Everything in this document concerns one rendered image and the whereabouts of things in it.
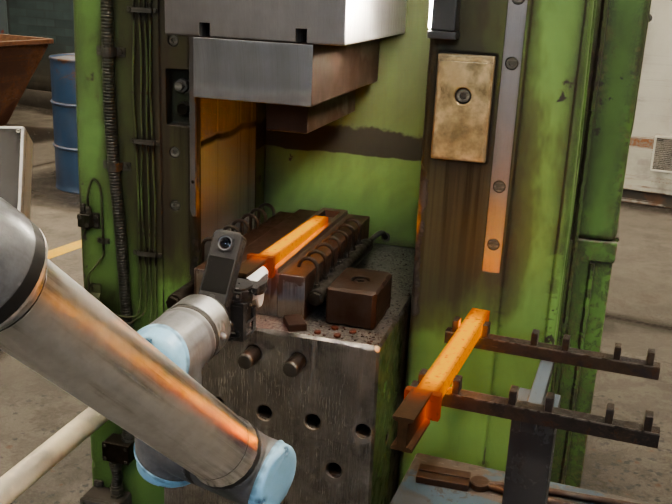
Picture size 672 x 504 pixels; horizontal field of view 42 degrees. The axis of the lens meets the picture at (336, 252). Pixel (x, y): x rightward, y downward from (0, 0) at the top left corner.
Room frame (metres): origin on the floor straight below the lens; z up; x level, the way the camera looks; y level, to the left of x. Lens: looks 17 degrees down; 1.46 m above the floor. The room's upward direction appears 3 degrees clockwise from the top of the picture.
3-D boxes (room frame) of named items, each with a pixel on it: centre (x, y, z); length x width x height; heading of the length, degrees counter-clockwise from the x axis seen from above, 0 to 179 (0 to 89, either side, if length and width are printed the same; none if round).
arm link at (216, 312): (1.14, 0.19, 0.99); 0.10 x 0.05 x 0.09; 74
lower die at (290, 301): (1.59, 0.09, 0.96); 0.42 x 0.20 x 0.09; 164
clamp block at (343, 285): (1.40, -0.04, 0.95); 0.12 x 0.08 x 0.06; 164
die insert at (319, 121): (1.62, 0.05, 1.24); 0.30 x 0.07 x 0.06; 164
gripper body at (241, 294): (1.22, 0.17, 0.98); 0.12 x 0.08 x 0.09; 164
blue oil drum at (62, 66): (6.00, 1.69, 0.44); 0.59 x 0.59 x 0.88
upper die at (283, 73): (1.59, 0.09, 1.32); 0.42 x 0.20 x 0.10; 164
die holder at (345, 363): (1.58, 0.03, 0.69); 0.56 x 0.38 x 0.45; 164
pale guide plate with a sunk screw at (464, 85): (1.43, -0.19, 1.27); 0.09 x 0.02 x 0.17; 74
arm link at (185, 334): (1.06, 0.21, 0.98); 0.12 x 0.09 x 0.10; 164
